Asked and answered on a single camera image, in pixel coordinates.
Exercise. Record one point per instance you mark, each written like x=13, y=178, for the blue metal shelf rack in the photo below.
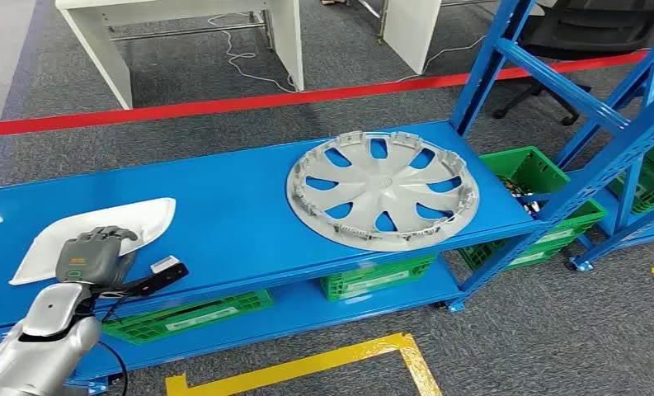
x=627, y=207
x=223, y=207

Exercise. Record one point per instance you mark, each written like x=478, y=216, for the black office chair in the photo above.
x=589, y=22

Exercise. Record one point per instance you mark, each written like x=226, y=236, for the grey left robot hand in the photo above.
x=89, y=257

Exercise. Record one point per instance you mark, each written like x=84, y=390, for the white plastic car part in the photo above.
x=113, y=216

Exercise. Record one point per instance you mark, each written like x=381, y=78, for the red barrier tape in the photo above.
x=195, y=109

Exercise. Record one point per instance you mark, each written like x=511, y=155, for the silver wheel hubcap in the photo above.
x=384, y=188

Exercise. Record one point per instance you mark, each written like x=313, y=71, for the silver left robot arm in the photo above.
x=48, y=328

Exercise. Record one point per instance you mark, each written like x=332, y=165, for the white desk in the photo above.
x=288, y=33
x=411, y=33

